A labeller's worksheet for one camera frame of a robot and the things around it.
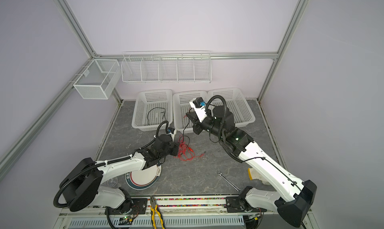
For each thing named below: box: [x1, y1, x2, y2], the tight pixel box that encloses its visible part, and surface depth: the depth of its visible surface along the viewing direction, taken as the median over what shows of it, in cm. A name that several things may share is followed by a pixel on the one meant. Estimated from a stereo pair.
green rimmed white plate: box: [125, 160, 162, 190], surface depth 82 cm
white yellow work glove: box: [247, 167, 271, 186], surface depth 84 cm
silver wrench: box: [216, 170, 243, 192], surface depth 83 cm
